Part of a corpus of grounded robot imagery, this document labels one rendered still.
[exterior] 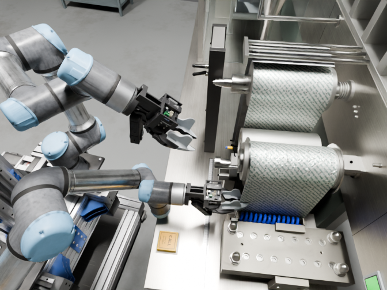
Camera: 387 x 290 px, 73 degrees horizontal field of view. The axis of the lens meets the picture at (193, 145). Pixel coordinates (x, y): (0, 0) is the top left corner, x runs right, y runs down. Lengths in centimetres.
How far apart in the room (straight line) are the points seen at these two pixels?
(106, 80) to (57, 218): 35
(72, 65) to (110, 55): 295
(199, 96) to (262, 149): 80
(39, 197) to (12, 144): 217
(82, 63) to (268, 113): 58
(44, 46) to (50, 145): 41
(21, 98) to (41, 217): 27
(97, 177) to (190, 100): 76
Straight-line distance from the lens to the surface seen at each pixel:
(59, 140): 123
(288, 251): 96
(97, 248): 187
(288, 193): 86
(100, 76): 60
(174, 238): 104
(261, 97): 85
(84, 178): 88
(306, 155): 79
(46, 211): 73
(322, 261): 99
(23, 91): 71
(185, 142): 67
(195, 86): 156
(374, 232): 84
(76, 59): 60
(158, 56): 340
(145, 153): 237
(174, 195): 86
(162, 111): 60
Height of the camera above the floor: 191
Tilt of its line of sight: 53 degrees down
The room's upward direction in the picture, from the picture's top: straight up
